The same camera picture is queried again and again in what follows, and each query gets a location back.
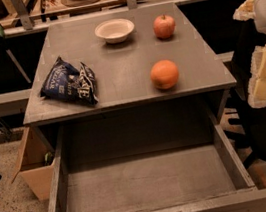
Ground orange fruit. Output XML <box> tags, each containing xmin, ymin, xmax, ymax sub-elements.
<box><xmin>150</xmin><ymin>60</ymin><xmax>179</xmax><ymax>90</ymax></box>

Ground blue chip bag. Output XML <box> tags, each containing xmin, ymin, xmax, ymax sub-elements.
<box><xmin>40</xmin><ymin>57</ymin><xmax>99</xmax><ymax>105</ymax></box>

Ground white paper bowl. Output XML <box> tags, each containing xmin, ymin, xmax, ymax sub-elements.
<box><xmin>95</xmin><ymin>18</ymin><xmax>135</xmax><ymax>45</ymax></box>

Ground cardboard box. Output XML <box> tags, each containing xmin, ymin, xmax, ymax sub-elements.
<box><xmin>12</xmin><ymin>127</ymin><xmax>55</xmax><ymax>201</ymax></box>

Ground red apple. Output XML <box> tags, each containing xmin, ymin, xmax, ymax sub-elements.
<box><xmin>153</xmin><ymin>14</ymin><xmax>176</xmax><ymax>39</ymax></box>

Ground grey top drawer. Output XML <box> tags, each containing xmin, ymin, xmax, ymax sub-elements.
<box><xmin>48</xmin><ymin>101</ymin><xmax>266</xmax><ymax>212</ymax></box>

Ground grey wooden drawer cabinet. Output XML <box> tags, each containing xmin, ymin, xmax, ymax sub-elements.
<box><xmin>24</xmin><ymin>3</ymin><xmax>235</xmax><ymax>164</ymax></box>

